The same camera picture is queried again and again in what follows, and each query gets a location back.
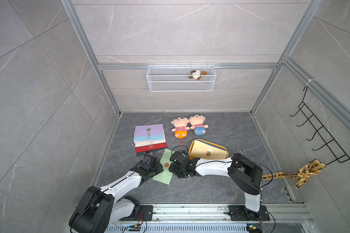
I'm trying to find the navy blue envelope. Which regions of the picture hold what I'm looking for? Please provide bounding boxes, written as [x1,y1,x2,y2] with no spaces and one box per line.
[202,140,228,153]

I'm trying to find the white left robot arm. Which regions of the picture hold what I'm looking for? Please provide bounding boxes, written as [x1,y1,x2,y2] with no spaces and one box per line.
[69,155,163,233]

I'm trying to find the light blue envelope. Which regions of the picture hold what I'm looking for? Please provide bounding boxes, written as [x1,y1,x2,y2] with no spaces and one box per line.
[133,131,164,142]

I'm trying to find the dark green envelope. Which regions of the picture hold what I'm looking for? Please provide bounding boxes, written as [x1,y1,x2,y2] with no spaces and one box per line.
[136,151,152,157]

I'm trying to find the pink envelope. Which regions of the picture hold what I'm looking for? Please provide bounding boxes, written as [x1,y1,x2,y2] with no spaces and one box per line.
[134,137,166,144]

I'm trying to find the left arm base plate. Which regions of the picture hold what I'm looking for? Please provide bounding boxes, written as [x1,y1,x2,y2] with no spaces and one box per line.
[119,205,154,222]

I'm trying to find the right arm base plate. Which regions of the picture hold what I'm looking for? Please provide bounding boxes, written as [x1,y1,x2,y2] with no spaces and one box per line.
[227,205,270,221]

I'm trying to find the purple envelope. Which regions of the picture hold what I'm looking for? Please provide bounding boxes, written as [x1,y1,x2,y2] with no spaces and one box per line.
[134,124,163,137]

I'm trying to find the metal mounting rail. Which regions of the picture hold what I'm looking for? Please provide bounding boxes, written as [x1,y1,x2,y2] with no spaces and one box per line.
[75,203,314,225]

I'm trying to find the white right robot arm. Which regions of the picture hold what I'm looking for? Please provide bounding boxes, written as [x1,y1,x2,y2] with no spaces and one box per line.
[169,152,263,216]

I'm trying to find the yellow patterned cloth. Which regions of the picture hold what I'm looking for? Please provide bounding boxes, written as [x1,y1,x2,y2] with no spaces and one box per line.
[262,160,327,189]

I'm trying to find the small brown white plush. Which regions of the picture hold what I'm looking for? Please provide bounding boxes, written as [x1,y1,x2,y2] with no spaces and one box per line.
[188,70,208,80]

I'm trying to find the cream white envelope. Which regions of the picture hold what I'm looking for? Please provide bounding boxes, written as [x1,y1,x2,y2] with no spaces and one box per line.
[134,140,166,148]

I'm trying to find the tan kraft envelope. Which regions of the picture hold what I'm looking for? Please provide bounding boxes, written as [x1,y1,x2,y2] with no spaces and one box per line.
[189,139,228,160]

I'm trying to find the plush doll blue pants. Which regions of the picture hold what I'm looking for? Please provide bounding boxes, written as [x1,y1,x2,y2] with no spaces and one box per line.
[189,114,209,136]

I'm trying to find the black wire hook rack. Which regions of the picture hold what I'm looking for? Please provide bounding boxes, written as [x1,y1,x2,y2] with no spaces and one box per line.
[290,86,350,165]

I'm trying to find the light green envelope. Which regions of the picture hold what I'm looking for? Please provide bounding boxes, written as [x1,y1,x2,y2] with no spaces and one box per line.
[153,149,173,185]

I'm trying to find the white wire mesh basket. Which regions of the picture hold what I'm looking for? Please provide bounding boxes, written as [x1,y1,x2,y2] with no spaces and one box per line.
[146,65,216,92]

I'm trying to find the yellow plastic storage box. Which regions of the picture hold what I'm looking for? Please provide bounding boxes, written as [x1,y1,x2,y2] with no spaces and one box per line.
[188,139,229,160]

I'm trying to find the red envelope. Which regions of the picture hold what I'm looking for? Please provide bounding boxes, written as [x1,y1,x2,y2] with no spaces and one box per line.
[135,142,167,153]

